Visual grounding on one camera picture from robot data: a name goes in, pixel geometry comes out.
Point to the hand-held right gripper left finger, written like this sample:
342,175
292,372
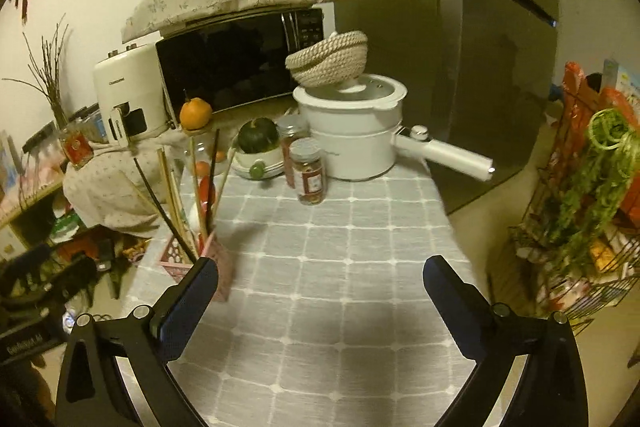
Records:
192,307

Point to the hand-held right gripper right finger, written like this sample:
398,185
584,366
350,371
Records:
450,307

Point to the pink plastic utensil basket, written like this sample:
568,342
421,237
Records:
222,267

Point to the white plastic spoon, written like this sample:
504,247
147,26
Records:
193,219

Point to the red plastic spoon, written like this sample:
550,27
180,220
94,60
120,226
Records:
206,192

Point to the bundle of wooden chopsticks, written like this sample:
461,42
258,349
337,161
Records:
170,187

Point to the grey checkered tablecloth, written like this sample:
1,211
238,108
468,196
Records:
350,257

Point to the wooden shelf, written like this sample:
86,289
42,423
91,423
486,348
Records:
30,202

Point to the small orange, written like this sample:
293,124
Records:
201,168
219,155

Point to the floral appliance cover cloth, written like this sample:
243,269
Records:
110,187

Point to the small green fruit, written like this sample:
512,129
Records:
256,171

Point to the clear glass jar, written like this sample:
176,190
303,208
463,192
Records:
204,152

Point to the yellow snack packet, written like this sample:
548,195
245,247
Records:
602,254

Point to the white ceramic bowl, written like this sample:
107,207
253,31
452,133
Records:
272,164

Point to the clear storage container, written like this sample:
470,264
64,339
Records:
35,157

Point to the red spice jar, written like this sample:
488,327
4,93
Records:
290,132
307,174

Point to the green leafy vegetables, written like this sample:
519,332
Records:
585,187

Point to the red label jar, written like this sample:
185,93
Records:
76,152

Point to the dark green squash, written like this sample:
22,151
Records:
257,136

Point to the white electric pot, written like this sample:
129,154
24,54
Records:
360,147

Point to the large orange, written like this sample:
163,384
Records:
195,114

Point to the grey refrigerator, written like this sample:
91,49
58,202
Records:
475,82

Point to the white air fryer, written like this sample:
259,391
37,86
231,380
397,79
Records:
125,87

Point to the glass pot lid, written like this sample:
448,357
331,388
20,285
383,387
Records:
375,87

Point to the dried branches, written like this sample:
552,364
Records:
52,92

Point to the black microwave oven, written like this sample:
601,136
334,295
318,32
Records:
225,67

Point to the blue and white box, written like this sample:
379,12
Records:
625,79

